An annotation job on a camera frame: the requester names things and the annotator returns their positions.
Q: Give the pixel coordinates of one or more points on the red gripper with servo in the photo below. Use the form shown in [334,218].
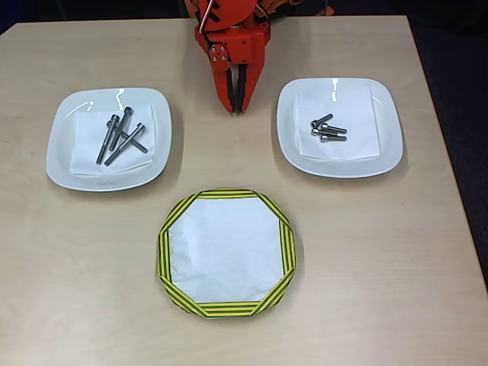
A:
[247,49]

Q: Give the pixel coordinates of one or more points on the red printed robot arm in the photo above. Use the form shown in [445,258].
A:
[228,13]

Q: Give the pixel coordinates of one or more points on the white paper napkin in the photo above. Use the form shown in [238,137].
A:
[358,114]
[84,152]

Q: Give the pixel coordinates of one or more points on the white square ceramic plate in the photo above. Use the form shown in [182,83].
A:
[389,126]
[61,126]

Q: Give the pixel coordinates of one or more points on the yellow black striped paper tray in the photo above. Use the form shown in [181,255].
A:
[163,251]

